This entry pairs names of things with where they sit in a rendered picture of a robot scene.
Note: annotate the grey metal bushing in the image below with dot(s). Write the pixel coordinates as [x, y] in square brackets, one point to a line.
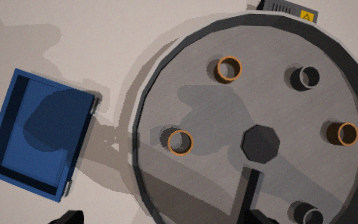
[313, 74]
[302, 210]

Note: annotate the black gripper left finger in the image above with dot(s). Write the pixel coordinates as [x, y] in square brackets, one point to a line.
[70, 217]

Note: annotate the bronze bushing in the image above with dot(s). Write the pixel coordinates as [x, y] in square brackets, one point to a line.
[185, 152]
[350, 134]
[234, 62]

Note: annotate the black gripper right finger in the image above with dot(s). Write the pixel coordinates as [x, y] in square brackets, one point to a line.
[257, 217]

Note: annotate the blue shallow tray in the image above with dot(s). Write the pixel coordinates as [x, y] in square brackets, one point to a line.
[37, 125]

